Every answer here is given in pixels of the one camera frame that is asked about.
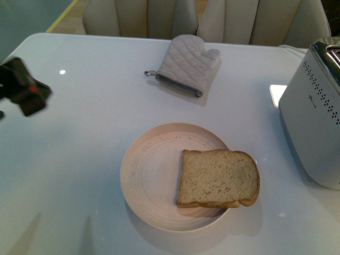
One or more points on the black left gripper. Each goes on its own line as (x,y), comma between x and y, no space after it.
(19,87)

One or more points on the slice of bread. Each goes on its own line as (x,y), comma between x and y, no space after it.
(218,178)

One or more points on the white toaster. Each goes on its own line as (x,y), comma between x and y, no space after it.
(309,110)

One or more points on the beige round plate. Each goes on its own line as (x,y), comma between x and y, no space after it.
(150,174)

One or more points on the beige chair on left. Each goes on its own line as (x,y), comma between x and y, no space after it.
(142,19)

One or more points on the beige chair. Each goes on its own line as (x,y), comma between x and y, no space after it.
(142,19)
(267,23)

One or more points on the grey quilted oven mitt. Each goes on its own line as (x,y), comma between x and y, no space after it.
(187,66)

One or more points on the beige chair on right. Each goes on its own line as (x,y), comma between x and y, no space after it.
(267,23)

